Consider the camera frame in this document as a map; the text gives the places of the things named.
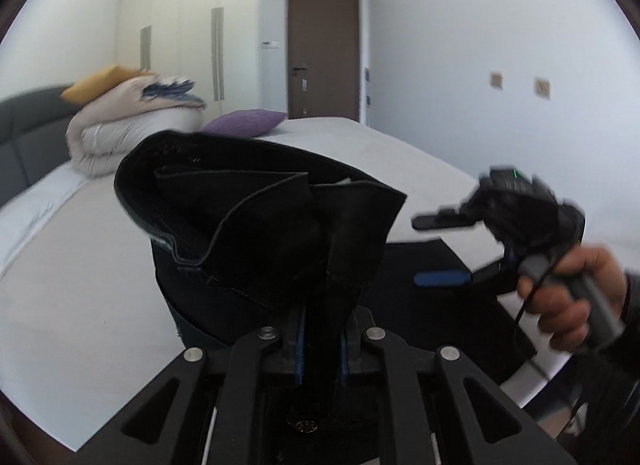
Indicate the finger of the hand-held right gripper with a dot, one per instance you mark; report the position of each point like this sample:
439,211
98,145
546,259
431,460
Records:
440,219
440,279

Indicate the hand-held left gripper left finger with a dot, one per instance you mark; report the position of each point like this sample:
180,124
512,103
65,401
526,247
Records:
300,360

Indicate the person's right hand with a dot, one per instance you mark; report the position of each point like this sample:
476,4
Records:
555,305

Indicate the grey padded headboard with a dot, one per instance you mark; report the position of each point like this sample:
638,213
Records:
25,135

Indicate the bed with white sheet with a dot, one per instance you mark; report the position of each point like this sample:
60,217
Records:
75,295

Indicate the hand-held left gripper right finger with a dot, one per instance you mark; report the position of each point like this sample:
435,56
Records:
345,360

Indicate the folded beige duvet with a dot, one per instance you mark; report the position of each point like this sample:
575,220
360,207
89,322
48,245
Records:
125,140

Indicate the person's right forearm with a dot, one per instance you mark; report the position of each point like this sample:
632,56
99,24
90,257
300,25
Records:
620,385

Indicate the beige wall socket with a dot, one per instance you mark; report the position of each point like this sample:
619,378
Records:
543,87
496,80

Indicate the purple pillow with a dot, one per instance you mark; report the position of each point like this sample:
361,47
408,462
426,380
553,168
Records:
245,122

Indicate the cream wardrobe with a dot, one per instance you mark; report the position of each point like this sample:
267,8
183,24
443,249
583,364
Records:
175,45

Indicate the black pants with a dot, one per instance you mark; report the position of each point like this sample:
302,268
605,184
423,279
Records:
250,225

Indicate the yellow pillow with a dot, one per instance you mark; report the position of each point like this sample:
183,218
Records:
95,87

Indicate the brown door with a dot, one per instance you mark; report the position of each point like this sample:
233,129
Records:
325,35

